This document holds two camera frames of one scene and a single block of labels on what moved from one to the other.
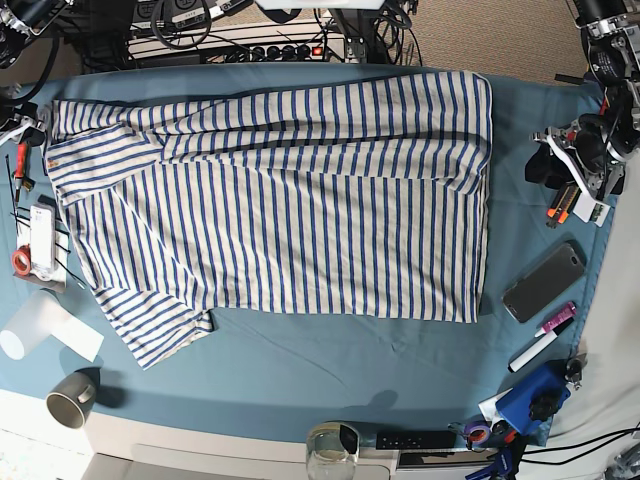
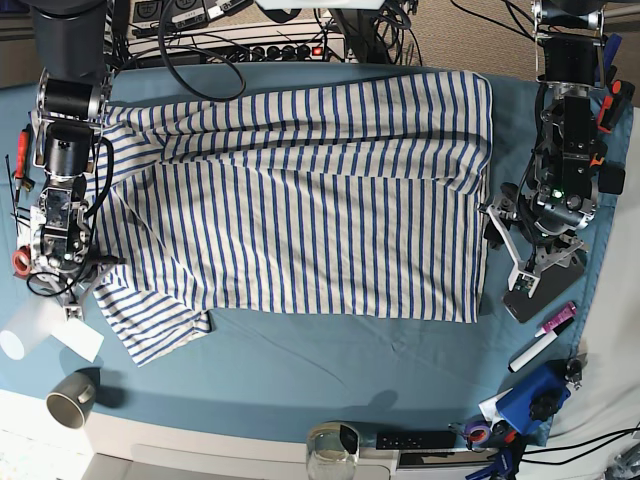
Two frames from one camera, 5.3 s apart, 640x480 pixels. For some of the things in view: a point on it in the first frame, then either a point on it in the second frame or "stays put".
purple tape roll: [477, 433] stays put
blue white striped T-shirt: [352, 196] stays put
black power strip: [270, 53] stays put
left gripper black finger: [545, 168] -> [493, 235]
